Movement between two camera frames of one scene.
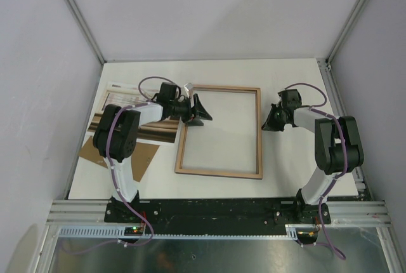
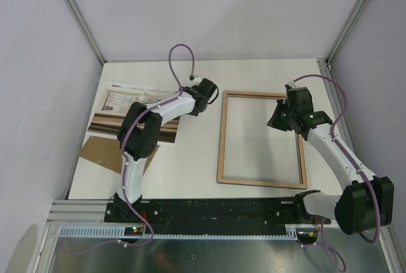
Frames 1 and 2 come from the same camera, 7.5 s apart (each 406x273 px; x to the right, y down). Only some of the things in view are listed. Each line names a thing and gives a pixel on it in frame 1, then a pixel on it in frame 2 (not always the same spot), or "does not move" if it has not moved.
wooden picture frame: [222, 174] to [221, 159]
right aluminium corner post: [361, 0] does not move
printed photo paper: [128, 94] does not move
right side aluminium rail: [337, 110] does not move
